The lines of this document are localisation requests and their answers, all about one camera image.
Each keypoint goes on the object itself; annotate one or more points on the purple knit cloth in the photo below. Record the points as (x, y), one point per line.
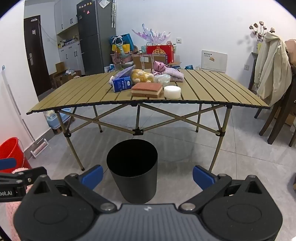
(124, 71)

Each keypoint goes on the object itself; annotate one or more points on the orange layered sponge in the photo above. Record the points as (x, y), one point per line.
(146, 90)

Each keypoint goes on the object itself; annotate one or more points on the yellow paper bag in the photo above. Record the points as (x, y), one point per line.
(126, 47)

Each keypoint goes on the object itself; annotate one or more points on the pale fluffy fleece cloth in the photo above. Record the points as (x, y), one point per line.
(174, 75)

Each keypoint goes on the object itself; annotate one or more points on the pink satin cloth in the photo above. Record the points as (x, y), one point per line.
(159, 67)

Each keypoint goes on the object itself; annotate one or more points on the low open cardboard box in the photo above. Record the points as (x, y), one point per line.
(174, 63)

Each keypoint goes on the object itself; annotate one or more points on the white cabinets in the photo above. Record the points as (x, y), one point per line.
(64, 16)
(69, 55)

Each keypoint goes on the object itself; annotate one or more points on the cream hoodie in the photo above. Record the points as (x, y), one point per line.
(272, 69)

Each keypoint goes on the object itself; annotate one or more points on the tan folding table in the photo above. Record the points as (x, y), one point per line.
(81, 92)

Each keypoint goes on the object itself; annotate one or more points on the white lower cabinets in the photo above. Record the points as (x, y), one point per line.
(69, 55)

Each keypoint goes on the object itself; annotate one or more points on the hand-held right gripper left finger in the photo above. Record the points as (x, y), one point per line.
(92, 177)

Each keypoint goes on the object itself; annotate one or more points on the clear plastic bag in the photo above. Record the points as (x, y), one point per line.
(161, 80)

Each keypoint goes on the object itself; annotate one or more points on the mint green handbag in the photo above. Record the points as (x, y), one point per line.
(121, 52)

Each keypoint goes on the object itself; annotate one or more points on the dark blue bag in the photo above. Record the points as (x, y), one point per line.
(189, 67)

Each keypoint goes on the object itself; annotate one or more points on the iridescent bouquet wrap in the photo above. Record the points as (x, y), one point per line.
(152, 34)

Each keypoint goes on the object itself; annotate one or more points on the large taped cardboard box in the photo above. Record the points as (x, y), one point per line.
(143, 61)

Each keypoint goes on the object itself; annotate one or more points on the blue tissue pack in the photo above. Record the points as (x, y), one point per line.
(121, 84)

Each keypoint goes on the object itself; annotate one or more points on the silver hanging strips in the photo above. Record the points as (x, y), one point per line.
(113, 14)

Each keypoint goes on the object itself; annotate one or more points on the white upper cabinets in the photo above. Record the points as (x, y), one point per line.
(64, 16)

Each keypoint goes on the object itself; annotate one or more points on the yellow plush toy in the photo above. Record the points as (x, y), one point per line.
(141, 76)

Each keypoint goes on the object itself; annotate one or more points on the light blue plastic bin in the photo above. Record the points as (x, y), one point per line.
(59, 120)

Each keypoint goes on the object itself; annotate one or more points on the pink garment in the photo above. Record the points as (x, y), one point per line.
(291, 49)

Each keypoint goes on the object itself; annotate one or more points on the white flat mop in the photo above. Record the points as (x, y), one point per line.
(39, 148)

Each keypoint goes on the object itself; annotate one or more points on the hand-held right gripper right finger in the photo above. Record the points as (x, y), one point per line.
(203, 177)

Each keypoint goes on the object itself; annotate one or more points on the white wall panel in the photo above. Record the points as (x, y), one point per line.
(214, 61)

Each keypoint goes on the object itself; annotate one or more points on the row of bottles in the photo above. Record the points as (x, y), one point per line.
(68, 41)

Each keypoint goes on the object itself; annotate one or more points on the white blue pet food bag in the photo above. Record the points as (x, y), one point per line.
(108, 68)

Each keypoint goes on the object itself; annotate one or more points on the blue gift bag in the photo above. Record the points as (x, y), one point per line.
(127, 39)

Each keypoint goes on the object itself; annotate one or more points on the yellow label vase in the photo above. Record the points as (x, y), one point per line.
(260, 46)

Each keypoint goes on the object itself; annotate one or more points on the clear plastic pouch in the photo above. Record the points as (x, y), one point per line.
(104, 2)

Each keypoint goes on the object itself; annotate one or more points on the pink handbag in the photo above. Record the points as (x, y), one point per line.
(126, 60)

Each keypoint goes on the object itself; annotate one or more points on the wooden chair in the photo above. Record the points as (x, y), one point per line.
(281, 115)

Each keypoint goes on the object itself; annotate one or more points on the red gift box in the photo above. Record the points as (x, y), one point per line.
(159, 49)

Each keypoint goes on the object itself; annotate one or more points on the white round disc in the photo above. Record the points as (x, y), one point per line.
(172, 92)

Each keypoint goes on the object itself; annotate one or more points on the wooden side table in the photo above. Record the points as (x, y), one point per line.
(252, 69)

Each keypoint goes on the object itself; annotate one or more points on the grey refrigerator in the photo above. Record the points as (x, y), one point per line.
(94, 46)

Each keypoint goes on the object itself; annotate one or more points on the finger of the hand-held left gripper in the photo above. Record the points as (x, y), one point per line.
(30, 175)
(7, 165)

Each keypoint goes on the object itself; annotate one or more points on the red bucket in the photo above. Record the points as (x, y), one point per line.
(11, 150)

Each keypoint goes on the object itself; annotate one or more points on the group of fridge magnets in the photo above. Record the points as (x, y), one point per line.
(84, 8)

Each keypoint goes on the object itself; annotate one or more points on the dried flower bouquet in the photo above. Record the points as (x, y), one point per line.
(260, 29)

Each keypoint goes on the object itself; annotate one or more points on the black trash bin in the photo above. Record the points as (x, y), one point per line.
(131, 183)

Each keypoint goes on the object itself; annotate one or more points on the dark brown door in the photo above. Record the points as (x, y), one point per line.
(34, 58)

